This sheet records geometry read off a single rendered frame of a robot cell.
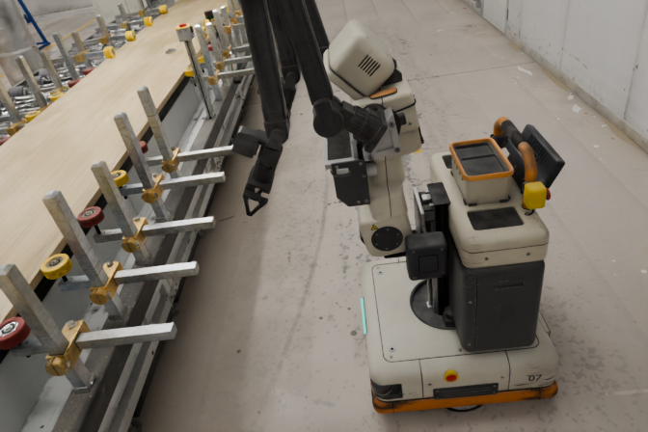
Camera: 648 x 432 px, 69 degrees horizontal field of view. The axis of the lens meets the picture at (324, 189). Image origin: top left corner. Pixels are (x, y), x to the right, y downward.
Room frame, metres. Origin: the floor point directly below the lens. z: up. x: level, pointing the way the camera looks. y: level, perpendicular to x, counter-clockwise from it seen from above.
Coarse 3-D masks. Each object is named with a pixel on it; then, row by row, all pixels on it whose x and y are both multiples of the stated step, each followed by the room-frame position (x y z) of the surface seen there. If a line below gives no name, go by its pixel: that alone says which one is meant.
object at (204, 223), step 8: (152, 224) 1.39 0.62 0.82; (160, 224) 1.38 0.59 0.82; (168, 224) 1.37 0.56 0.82; (176, 224) 1.36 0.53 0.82; (184, 224) 1.35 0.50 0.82; (192, 224) 1.35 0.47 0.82; (200, 224) 1.34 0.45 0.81; (208, 224) 1.34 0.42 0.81; (96, 232) 1.40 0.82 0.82; (104, 232) 1.39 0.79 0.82; (112, 232) 1.38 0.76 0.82; (120, 232) 1.37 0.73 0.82; (144, 232) 1.36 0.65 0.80; (152, 232) 1.36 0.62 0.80; (160, 232) 1.36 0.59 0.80; (168, 232) 1.35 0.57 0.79; (96, 240) 1.38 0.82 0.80; (104, 240) 1.37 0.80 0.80; (112, 240) 1.37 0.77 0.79
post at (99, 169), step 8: (96, 168) 1.32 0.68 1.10; (104, 168) 1.34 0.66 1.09; (96, 176) 1.32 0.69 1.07; (104, 176) 1.32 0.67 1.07; (112, 176) 1.35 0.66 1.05; (104, 184) 1.32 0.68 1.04; (112, 184) 1.34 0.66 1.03; (104, 192) 1.32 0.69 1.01; (112, 192) 1.32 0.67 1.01; (112, 200) 1.32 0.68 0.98; (120, 200) 1.34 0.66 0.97; (112, 208) 1.32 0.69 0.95; (120, 208) 1.32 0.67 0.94; (120, 216) 1.32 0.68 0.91; (128, 216) 1.34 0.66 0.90; (120, 224) 1.32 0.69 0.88; (128, 224) 1.32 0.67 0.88; (128, 232) 1.32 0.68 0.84; (144, 248) 1.34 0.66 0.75; (136, 256) 1.32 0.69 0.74; (144, 256) 1.32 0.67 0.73
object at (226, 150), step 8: (184, 152) 1.88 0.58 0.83; (192, 152) 1.87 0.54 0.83; (200, 152) 1.86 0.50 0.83; (208, 152) 1.85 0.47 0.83; (216, 152) 1.84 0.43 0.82; (224, 152) 1.84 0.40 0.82; (232, 152) 1.84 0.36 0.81; (152, 160) 1.87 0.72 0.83; (160, 160) 1.87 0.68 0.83; (184, 160) 1.86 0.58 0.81
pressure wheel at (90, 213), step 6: (84, 210) 1.41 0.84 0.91; (90, 210) 1.41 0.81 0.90; (96, 210) 1.40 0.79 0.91; (78, 216) 1.38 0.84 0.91; (84, 216) 1.38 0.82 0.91; (90, 216) 1.37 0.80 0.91; (96, 216) 1.37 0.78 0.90; (102, 216) 1.39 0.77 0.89; (84, 222) 1.35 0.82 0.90; (90, 222) 1.35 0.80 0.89; (96, 222) 1.36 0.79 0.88; (96, 228) 1.39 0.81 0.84
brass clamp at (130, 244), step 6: (138, 222) 1.40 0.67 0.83; (144, 222) 1.40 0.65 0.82; (138, 228) 1.37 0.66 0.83; (138, 234) 1.33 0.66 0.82; (126, 240) 1.30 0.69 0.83; (132, 240) 1.30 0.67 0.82; (138, 240) 1.32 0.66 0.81; (144, 240) 1.35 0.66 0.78; (126, 246) 1.30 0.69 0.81; (132, 246) 1.29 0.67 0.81; (138, 246) 1.31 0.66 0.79; (132, 252) 1.30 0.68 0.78
